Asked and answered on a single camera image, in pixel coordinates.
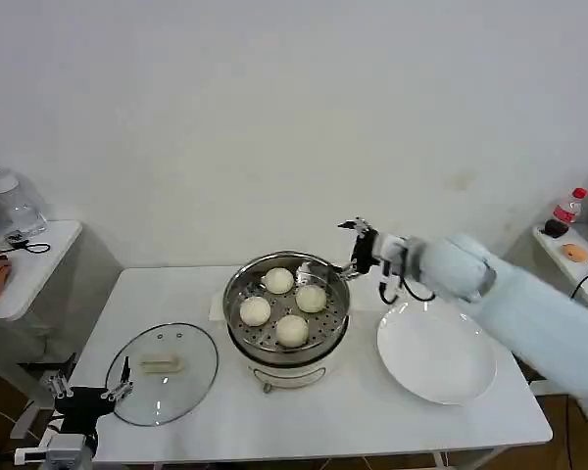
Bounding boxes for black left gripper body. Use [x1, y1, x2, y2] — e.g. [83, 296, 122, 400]
[53, 386, 117, 434]

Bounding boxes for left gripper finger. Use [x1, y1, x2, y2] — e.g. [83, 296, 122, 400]
[47, 352, 77, 400]
[100, 355, 135, 401]

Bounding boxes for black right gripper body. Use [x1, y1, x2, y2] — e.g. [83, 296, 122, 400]
[350, 230, 381, 276]

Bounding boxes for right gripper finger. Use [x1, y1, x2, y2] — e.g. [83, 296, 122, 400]
[321, 260, 363, 282]
[337, 216, 375, 239]

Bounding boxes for white steamed bun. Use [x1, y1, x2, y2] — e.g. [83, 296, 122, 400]
[264, 266, 295, 296]
[275, 314, 310, 349]
[295, 284, 328, 314]
[238, 296, 272, 328]

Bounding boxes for white side table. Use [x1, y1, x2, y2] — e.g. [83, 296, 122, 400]
[531, 222, 588, 422]
[0, 219, 83, 441]

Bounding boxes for perforated steel steamer basket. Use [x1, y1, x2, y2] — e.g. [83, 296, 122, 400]
[223, 251, 352, 366]

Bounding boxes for white round plate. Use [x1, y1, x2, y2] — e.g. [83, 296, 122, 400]
[375, 301, 498, 406]

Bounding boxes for white electric pot base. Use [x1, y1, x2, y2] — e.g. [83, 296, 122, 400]
[208, 288, 367, 395]

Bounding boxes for clear plastic water jug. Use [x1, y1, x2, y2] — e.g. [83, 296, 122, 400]
[0, 167, 49, 237]

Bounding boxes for dark brown cup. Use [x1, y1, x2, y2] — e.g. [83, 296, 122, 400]
[543, 218, 570, 240]

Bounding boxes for red-capped plastic bottle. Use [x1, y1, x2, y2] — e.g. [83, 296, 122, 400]
[552, 187, 588, 225]

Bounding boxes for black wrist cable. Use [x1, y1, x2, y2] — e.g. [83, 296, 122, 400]
[376, 243, 438, 306]

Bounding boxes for glass lid with white handle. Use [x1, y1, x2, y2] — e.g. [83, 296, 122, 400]
[104, 321, 220, 427]

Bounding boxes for small device with black cord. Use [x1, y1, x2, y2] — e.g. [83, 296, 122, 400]
[5, 230, 52, 255]

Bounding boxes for black power cable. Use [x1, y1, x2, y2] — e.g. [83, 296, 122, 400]
[568, 260, 588, 301]

